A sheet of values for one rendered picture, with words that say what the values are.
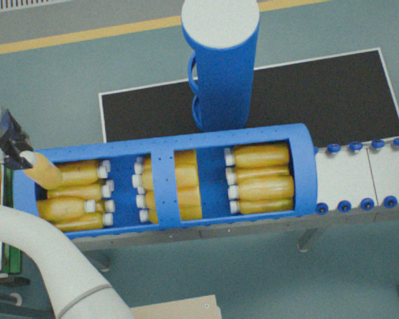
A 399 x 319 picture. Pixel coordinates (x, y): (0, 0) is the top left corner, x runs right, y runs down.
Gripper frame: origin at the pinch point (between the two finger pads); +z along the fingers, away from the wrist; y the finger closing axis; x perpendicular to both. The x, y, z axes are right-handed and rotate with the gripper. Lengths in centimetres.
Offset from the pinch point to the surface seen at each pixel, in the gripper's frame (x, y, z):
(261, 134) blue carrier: -62, 8, 25
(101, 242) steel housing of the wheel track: -7, -13, 58
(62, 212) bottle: -0.7, -7.2, 32.8
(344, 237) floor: -109, -6, 146
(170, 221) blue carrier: -32.9, -13.7, 32.0
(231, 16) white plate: -59, 60, 43
